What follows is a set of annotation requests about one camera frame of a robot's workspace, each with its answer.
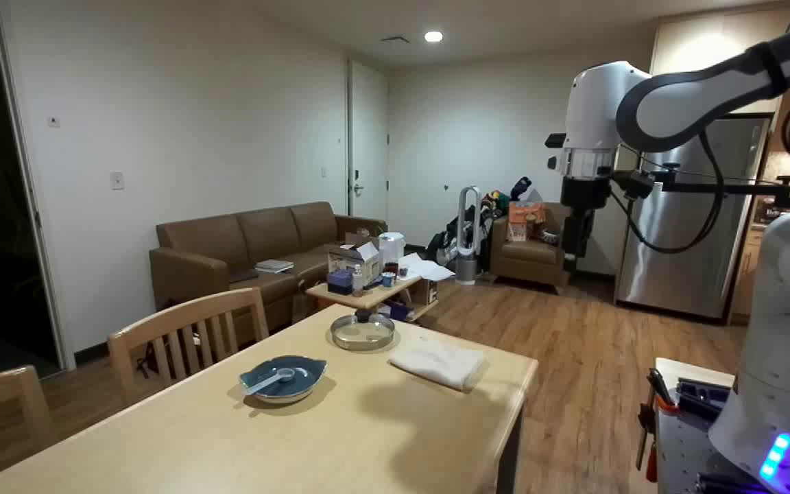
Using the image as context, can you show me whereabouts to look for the white papers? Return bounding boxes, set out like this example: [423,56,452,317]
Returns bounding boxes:
[397,251,458,285]

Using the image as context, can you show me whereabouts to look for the brown sofa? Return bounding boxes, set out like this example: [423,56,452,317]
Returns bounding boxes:
[149,200,390,335]

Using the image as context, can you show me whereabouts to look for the black boom stand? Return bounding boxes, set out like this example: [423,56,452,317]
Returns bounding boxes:
[650,161,790,211]

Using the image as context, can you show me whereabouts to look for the grey item on sofa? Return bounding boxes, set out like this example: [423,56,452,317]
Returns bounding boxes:
[252,257,298,279]

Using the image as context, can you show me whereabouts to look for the red handled clamp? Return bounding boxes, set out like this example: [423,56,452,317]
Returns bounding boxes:
[634,397,665,484]

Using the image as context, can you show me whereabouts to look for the white spoon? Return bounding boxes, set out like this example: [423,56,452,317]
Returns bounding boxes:
[239,364,303,397]

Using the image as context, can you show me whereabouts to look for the white ribbed towel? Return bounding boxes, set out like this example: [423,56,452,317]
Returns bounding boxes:
[388,335,490,394]

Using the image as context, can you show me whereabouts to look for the wooden coffee table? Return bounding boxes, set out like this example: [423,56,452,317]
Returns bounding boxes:
[305,272,444,327]

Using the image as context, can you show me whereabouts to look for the stainless steel fridge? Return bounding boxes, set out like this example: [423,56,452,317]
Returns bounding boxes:
[612,111,776,324]

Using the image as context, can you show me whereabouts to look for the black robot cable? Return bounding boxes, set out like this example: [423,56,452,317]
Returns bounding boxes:
[607,77,790,257]

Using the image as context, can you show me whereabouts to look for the clear storage box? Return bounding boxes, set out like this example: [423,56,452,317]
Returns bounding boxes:
[324,239,388,296]

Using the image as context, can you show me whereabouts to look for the glass pot lid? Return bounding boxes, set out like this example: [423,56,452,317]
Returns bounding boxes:
[330,306,397,353]

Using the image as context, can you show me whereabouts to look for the light wooden wall cabinet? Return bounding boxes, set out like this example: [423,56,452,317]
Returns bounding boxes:
[648,1,790,77]

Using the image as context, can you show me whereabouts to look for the white door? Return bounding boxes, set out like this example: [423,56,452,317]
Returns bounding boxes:
[349,56,393,225]

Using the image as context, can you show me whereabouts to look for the white jug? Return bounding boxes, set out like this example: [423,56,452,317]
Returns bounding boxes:
[375,229,410,269]

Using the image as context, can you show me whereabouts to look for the orange snack bag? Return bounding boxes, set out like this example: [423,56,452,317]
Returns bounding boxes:
[506,200,551,246]

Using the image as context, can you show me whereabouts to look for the brown armchair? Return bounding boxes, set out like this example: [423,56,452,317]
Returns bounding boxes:
[488,200,573,292]

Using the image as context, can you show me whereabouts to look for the blue ceramic bowl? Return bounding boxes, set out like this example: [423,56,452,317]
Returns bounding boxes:
[237,353,330,408]

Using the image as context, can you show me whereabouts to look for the wooden robot cart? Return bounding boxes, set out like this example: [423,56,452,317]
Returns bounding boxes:
[637,353,773,494]

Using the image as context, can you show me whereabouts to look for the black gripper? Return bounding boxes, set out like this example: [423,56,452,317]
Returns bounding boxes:
[560,176,614,264]

